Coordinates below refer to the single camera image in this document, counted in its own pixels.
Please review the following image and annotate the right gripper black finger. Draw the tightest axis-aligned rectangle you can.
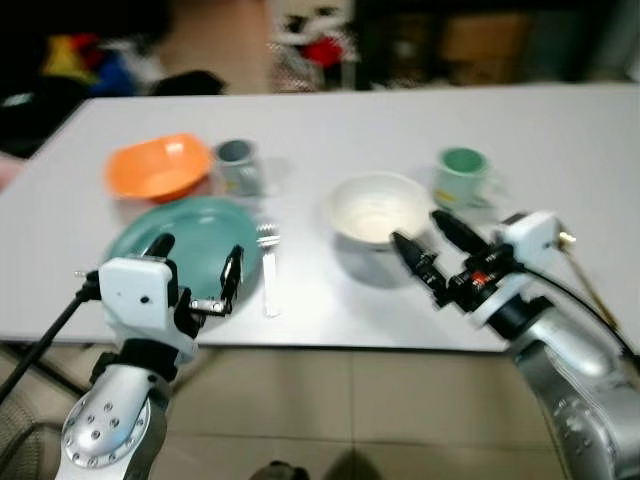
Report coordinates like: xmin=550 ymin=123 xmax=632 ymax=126
xmin=390 ymin=232 xmax=448 ymax=301
xmin=430 ymin=210 xmax=494 ymax=263

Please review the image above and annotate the teal round plate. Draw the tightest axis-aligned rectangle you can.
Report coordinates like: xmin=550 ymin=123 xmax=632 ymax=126
xmin=105 ymin=196 xmax=263 ymax=293

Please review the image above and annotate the silver fork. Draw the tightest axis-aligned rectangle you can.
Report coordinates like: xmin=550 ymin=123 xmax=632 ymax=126
xmin=256 ymin=222 xmax=284 ymax=319

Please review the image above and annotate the green ceramic mug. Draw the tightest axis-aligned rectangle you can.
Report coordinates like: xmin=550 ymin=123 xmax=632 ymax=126
xmin=433 ymin=147 xmax=506 ymax=210

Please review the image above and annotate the white ceramic bowl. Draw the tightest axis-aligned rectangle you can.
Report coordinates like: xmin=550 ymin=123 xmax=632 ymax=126
xmin=326 ymin=172 xmax=438 ymax=251

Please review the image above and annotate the orange plastic bowl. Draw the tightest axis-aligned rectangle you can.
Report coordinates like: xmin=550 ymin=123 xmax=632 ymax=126
xmin=104 ymin=133 xmax=213 ymax=202

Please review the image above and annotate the grey ceramic mug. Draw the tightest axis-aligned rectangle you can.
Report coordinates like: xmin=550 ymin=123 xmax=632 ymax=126
xmin=213 ymin=139 xmax=265 ymax=198

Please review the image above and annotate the gold metal spoon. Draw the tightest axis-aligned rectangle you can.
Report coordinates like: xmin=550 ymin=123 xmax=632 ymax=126
xmin=558 ymin=230 xmax=623 ymax=336

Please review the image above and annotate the blue blurred item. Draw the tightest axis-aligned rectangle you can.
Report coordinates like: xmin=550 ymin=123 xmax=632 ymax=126
xmin=95 ymin=50 xmax=139 ymax=97

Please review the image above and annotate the brown cardboard box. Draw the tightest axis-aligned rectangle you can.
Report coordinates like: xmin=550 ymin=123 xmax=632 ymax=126
xmin=440 ymin=12 xmax=533 ymax=87

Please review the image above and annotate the yellow blurred item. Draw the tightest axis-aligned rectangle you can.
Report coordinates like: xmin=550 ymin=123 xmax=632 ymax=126
xmin=43 ymin=34 xmax=103 ymax=83

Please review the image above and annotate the person in tan clothing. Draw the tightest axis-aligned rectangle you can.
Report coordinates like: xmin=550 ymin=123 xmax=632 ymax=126
xmin=160 ymin=0 xmax=274 ymax=94

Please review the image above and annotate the red blurred item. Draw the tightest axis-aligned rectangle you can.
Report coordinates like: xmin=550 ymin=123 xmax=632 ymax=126
xmin=303 ymin=37 xmax=347 ymax=70

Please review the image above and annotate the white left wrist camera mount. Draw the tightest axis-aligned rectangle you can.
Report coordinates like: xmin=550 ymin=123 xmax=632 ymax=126
xmin=98 ymin=256 xmax=197 ymax=363

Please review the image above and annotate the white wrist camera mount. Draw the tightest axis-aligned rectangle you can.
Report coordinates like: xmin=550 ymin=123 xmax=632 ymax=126
xmin=470 ymin=210 xmax=561 ymax=323
xmin=98 ymin=256 xmax=197 ymax=363

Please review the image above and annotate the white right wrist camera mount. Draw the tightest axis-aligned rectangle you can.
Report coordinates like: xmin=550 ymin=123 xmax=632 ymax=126
xmin=470 ymin=210 xmax=561 ymax=323

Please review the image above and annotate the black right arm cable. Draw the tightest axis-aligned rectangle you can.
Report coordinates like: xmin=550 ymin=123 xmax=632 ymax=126
xmin=520 ymin=262 xmax=640 ymax=363

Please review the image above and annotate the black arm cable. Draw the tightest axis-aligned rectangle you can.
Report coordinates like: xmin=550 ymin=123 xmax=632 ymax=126
xmin=0 ymin=285 xmax=103 ymax=403
xmin=520 ymin=262 xmax=640 ymax=363

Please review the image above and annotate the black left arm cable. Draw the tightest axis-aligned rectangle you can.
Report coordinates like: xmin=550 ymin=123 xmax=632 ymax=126
xmin=0 ymin=285 xmax=103 ymax=403

